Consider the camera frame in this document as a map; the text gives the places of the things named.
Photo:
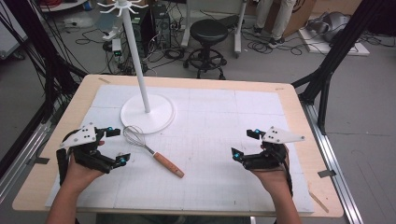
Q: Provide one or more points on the white power adapter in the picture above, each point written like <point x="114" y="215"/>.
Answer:
<point x="117" y="49"/>

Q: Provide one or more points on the person's right hand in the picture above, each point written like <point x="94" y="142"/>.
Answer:
<point x="272" y="180"/>

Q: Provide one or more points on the black round stool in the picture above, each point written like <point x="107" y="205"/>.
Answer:
<point x="208" y="31"/>

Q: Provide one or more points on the white flat board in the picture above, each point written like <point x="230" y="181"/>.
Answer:
<point x="342" y="48"/>

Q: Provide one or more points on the black metal frame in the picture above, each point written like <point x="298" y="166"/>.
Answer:
<point x="49" y="71"/>
<point x="336" y="53"/>

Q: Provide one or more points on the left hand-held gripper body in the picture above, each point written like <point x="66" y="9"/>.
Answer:
<point x="81" y="135"/>

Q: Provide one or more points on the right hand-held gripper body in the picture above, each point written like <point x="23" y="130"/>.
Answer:
<point x="274" y="149"/>

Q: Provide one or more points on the grey tape piece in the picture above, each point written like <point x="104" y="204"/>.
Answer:
<point x="42" y="160"/>
<point x="327" y="173"/>

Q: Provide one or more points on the grey machine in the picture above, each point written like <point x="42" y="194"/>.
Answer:
<point x="330" y="25"/>

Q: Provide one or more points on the black computer tower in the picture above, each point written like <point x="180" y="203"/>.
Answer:
<point x="161" y="25"/>

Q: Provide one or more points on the cardboard box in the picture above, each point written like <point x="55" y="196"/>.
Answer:
<point x="303" y="15"/>

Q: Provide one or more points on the white hook rack stand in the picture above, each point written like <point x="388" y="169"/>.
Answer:
<point x="135" y="56"/>

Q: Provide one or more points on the tan tape piece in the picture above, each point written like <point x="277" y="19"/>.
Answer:
<point x="104" y="80"/>

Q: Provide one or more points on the white grid mat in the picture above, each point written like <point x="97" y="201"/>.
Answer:
<point x="218" y="140"/>

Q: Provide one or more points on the aluminium rail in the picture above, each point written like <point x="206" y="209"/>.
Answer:
<point x="21" y="155"/>
<point x="336" y="174"/>

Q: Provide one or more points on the thin wooden stick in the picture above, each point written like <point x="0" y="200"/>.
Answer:
<point x="319" y="202"/>

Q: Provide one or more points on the person's left hand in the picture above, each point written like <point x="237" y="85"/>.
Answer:
<point x="79" y="175"/>

